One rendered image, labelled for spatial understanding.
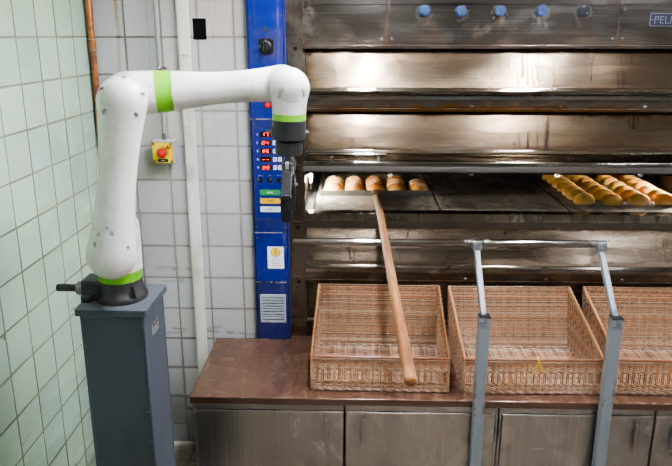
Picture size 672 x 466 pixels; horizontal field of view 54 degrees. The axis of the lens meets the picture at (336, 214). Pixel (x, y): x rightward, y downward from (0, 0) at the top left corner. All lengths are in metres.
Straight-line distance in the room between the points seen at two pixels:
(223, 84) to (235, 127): 1.04
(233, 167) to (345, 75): 0.63
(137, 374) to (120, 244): 0.45
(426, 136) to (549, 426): 1.27
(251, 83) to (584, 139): 1.63
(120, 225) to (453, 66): 1.64
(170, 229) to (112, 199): 1.33
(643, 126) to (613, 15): 0.49
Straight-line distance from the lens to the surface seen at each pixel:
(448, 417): 2.73
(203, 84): 1.87
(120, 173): 1.74
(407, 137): 2.87
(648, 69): 3.09
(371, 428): 2.74
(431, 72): 2.85
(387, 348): 3.03
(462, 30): 2.88
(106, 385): 2.10
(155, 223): 3.08
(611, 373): 2.72
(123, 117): 1.71
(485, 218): 3.00
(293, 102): 1.77
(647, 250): 3.26
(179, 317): 3.21
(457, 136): 2.89
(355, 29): 2.85
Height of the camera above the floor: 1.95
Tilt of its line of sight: 15 degrees down
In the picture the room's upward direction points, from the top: straight up
